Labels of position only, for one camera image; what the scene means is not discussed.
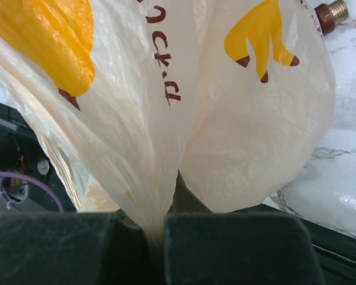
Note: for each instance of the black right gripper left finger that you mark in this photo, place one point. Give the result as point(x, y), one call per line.
point(92, 248)

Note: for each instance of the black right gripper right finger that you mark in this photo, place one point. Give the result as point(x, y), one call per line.
point(252, 247)

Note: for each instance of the peach banana-print plastic bag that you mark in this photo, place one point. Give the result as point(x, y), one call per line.
point(125, 95)

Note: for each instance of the brown faucet tap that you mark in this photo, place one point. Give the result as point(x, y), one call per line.
point(331, 15)

